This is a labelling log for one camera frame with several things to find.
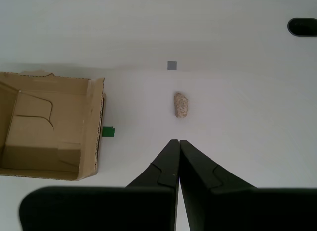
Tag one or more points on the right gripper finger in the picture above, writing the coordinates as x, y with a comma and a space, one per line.
166, 166
198, 171

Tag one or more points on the speckled beige rock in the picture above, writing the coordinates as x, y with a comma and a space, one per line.
181, 105

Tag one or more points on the brown cardboard box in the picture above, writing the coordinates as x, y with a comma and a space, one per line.
37, 132

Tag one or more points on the green tape piece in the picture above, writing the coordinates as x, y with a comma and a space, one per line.
109, 132

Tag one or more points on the gray tape square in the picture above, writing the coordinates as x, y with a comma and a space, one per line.
172, 65

